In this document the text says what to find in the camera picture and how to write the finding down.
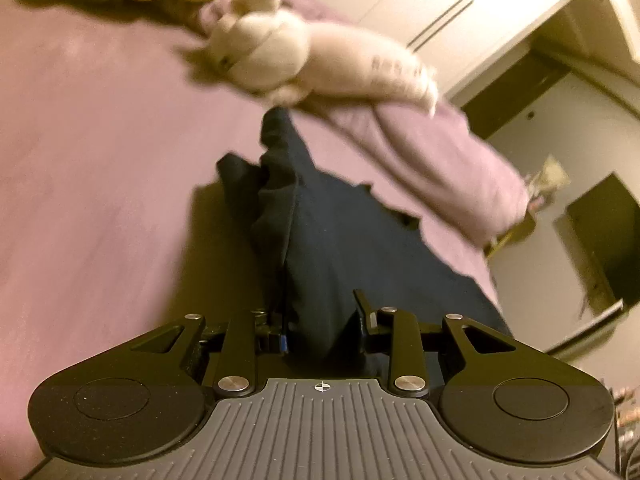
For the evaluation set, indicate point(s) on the long pink plush toy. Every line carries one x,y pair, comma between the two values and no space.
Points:
268,50

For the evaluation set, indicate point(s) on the wrapped flower bouquet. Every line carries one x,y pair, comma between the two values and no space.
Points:
542,186

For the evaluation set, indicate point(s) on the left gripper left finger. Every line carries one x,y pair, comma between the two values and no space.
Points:
270,336

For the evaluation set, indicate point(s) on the yellow legged side table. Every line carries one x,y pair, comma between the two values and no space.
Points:
515,235

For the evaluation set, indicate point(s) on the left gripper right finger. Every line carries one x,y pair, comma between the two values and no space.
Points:
376,325

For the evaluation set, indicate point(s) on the purple bed blanket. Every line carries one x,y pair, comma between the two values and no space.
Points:
112,218

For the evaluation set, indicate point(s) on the wall mounted television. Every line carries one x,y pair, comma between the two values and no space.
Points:
605,220

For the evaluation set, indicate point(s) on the white wardrobe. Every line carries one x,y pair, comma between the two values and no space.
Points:
459,38

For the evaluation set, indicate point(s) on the dark navy zip jacket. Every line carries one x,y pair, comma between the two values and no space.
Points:
317,239

